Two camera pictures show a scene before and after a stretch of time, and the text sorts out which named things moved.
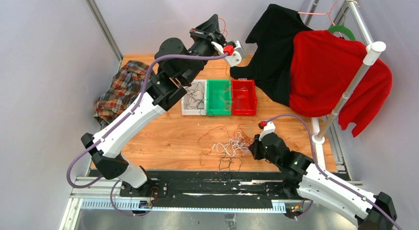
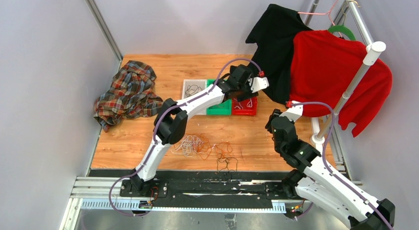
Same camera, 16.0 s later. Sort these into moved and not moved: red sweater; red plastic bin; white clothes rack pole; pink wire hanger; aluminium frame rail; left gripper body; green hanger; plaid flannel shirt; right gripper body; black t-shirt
Moved: right gripper body; left gripper body
Not moved: pink wire hanger; plaid flannel shirt; white clothes rack pole; green hanger; black t-shirt; red sweater; red plastic bin; aluminium frame rail
